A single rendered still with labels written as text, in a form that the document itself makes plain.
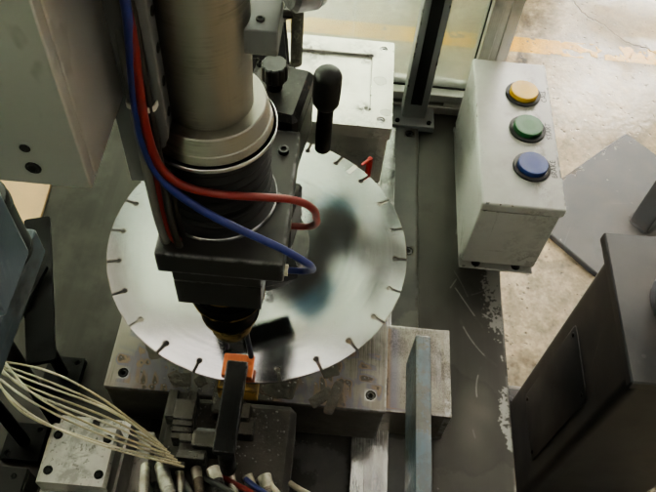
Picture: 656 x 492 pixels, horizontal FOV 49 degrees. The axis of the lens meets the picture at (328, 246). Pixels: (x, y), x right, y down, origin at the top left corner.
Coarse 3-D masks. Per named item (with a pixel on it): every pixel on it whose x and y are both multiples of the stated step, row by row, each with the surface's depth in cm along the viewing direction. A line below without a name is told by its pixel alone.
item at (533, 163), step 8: (528, 152) 97; (536, 152) 97; (520, 160) 96; (528, 160) 96; (536, 160) 96; (544, 160) 96; (520, 168) 95; (528, 168) 95; (536, 168) 95; (544, 168) 95; (528, 176) 95; (536, 176) 95
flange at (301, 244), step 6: (300, 222) 81; (300, 234) 80; (306, 234) 80; (294, 240) 80; (300, 240) 80; (306, 240) 80; (294, 246) 79; (300, 246) 79; (306, 246) 80; (300, 252) 79; (306, 252) 79; (300, 264) 78
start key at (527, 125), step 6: (516, 120) 100; (522, 120) 100; (528, 120) 100; (534, 120) 100; (540, 120) 100; (516, 126) 99; (522, 126) 99; (528, 126) 100; (534, 126) 100; (540, 126) 100; (516, 132) 100; (522, 132) 99; (528, 132) 99; (534, 132) 99; (540, 132) 99; (528, 138) 99; (534, 138) 99
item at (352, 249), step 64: (320, 192) 85; (384, 192) 86; (128, 256) 79; (320, 256) 80; (384, 256) 80; (128, 320) 74; (192, 320) 74; (256, 320) 75; (320, 320) 75; (384, 320) 76
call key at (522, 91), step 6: (516, 84) 104; (522, 84) 104; (528, 84) 104; (510, 90) 104; (516, 90) 104; (522, 90) 104; (528, 90) 104; (534, 90) 104; (516, 96) 103; (522, 96) 103; (528, 96) 103; (534, 96) 103
